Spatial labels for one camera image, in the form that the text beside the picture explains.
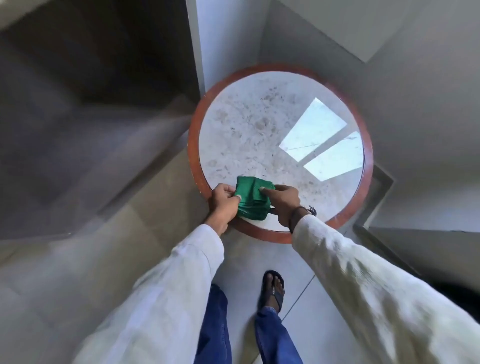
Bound person's right foot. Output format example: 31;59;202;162
260;272;284;313

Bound person's left forearm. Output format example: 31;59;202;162
73;214;226;364

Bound person's right leg blue jeans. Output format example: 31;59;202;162
254;306;304;364

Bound person's right forearm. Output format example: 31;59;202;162
289;210;480;364

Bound person's leg blue jeans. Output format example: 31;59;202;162
193;283;233;364
254;306;304;364

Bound dark wrist band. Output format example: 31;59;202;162
287;205;318;234

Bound grey stone staircase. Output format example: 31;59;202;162
0;0;201;242

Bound black sandal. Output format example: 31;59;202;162
257;269;286;314

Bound person's right hand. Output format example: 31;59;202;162
260;184;302;230

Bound person's left hand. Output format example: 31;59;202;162
208;183;241;226

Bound person's left leg blue jeans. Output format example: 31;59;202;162
193;283;233;364

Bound green cloth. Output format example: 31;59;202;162
233;176;276;220

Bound round table with wooden rim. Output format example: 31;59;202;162
187;63;374;245

